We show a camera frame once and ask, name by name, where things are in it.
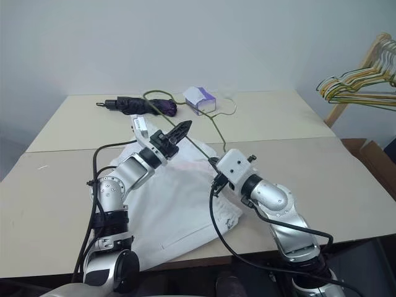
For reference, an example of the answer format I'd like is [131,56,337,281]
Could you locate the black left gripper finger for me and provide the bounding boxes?
[173,123,193,146]
[168,120,193,139]

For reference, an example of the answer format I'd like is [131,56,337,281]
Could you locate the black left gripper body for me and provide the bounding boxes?
[150,130,180,161]

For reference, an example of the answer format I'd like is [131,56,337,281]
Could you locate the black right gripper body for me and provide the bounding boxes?
[212,174,229,199]

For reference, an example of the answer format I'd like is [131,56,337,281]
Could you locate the olive green wire hanger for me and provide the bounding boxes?
[142,89,238,163]

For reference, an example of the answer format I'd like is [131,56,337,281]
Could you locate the white shorts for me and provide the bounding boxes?
[107,119,244,265]

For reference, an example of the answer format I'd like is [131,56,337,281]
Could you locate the purple white tissue box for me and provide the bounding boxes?
[183,86,217,111]

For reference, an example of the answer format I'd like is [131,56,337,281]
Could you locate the black purple folded umbrella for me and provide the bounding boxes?
[95,96,178,118]

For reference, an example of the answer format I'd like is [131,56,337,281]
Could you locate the dark rounded shape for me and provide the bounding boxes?
[215,271,247,297]

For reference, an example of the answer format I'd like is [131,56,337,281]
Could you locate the bunch of hangers on rack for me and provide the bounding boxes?
[324,32,396,128]

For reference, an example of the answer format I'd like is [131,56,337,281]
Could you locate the brown cardboard box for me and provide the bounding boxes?
[340,137,396,204]

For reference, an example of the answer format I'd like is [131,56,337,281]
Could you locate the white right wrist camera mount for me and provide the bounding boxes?
[215,148,258,196]

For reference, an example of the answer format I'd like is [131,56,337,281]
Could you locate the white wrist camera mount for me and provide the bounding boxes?
[129,113,156,153]
[215,148,258,196]

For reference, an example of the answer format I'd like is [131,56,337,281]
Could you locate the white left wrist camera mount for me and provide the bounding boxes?
[129,113,156,153]

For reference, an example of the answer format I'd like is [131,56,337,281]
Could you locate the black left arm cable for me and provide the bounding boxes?
[72,139,139,283]

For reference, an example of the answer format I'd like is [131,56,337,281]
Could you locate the short black right arm cable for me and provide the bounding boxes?
[246,199,335,259]

